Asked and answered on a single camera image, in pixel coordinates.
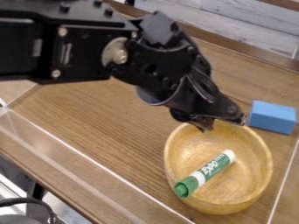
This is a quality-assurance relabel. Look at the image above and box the black metal table leg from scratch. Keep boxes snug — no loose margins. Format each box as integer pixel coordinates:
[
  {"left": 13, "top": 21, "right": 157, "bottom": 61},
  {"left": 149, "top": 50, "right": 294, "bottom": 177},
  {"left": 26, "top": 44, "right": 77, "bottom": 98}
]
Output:
[{"left": 30, "top": 182, "right": 45, "bottom": 200}]

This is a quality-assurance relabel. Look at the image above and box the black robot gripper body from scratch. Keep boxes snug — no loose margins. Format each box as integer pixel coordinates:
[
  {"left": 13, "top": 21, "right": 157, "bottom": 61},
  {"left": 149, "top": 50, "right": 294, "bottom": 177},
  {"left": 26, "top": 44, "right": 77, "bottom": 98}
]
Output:
[{"left": 101, "top": 11, "right": 212, "bottom": 123}]

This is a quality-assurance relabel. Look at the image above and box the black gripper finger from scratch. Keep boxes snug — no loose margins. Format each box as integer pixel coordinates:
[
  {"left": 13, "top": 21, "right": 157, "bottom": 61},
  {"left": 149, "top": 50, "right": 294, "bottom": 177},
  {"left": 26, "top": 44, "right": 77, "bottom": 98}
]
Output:
[
  {"left": 188, "top": 68, "right": 246, "bottom": 125},
  {"left": 190, "top": 115, "right": 214, "bottom": 132}
]

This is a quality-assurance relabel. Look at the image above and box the blue foam block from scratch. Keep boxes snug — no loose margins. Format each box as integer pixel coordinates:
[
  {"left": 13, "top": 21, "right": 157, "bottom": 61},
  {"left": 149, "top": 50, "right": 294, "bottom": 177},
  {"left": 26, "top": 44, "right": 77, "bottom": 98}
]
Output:
[{"left": 248, "top": 101, "right": 296, "bottom": 135}]

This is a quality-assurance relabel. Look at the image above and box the black cable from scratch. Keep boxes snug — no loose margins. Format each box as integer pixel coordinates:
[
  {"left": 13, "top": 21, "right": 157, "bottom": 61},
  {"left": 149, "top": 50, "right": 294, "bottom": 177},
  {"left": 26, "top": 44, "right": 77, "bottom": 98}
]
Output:
[{"left": 0, "top": 197, "right": 60, "bottom": 224}]

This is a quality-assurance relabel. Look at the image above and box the green and white marker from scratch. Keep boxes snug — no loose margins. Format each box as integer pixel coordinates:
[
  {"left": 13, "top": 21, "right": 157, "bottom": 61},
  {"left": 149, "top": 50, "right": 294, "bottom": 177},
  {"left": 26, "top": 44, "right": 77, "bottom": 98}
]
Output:
[{"left": 173, "top": 150, "right": 236, "bottom": 199}]

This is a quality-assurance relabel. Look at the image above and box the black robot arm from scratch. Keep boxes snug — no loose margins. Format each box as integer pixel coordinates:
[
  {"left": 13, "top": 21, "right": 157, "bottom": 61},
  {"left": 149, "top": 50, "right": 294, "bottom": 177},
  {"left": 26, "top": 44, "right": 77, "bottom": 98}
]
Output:
[{"left": 0, "top": 0, "right": 245, "bottom": 130}]

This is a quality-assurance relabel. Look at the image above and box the brown wooden bowl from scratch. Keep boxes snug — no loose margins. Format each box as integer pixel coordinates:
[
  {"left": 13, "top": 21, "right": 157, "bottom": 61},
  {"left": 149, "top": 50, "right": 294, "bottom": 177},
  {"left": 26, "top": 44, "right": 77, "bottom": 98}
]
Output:
[{"left": 162, "top": 121, "right": 273, "bottom": 215}]

